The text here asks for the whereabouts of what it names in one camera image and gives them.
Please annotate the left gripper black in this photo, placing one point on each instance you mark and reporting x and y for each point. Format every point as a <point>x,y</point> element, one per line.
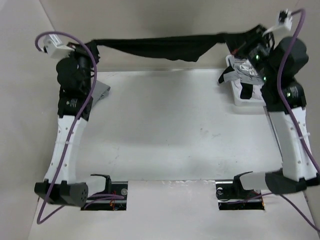
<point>80,50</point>

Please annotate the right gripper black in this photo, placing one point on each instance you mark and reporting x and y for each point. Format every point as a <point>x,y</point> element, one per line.
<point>258,38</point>

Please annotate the black tank top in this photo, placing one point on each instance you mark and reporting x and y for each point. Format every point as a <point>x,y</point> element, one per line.
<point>188,48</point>

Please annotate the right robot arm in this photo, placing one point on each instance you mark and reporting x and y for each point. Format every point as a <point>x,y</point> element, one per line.
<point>285,104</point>

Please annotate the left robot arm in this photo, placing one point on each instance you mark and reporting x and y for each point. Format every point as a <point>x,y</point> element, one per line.
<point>77,96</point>

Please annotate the grey tank top in basket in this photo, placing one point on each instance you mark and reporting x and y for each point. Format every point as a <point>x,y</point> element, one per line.
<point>241,70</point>

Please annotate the folded grey tank top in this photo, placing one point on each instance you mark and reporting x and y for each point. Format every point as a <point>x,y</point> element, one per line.
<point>101,90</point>

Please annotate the white plastic laundry basket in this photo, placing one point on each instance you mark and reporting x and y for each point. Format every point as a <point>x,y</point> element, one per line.
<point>244,102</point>

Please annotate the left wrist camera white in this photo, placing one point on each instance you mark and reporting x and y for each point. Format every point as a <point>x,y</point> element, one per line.
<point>55,48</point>

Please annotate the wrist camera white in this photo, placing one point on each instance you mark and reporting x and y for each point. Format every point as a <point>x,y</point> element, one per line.
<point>55,48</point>
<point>283,23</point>

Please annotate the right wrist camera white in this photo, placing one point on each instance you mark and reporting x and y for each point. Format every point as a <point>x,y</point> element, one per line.
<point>283,23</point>

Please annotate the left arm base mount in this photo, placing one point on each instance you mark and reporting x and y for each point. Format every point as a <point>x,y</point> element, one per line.
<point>113,198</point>

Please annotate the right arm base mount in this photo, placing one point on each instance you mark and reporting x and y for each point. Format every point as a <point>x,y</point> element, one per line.
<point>232,198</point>

